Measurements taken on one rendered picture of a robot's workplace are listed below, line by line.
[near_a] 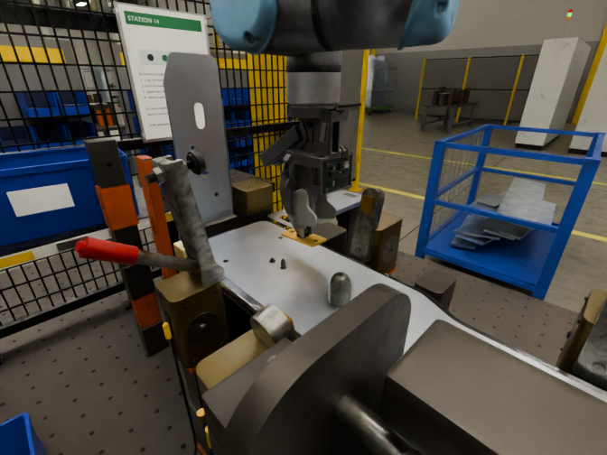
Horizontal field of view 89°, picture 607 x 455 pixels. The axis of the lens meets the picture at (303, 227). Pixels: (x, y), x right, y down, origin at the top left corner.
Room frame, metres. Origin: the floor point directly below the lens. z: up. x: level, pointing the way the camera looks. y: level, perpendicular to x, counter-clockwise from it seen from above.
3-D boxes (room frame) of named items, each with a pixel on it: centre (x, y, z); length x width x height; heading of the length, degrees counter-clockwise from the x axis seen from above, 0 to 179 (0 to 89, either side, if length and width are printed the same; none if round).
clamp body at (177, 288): (0.33, 0.16, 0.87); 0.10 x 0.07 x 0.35; 134
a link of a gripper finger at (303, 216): (0.46, 0.00, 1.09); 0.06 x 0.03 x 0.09; 44
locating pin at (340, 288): (0.37, -0.05, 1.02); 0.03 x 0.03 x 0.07
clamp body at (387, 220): (0.57, -0.16, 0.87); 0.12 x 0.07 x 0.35; 134
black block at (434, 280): (0.44, -0.23, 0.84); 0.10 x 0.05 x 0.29; 134
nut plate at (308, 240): (0.49, 0.00, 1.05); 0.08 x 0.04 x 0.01; 44
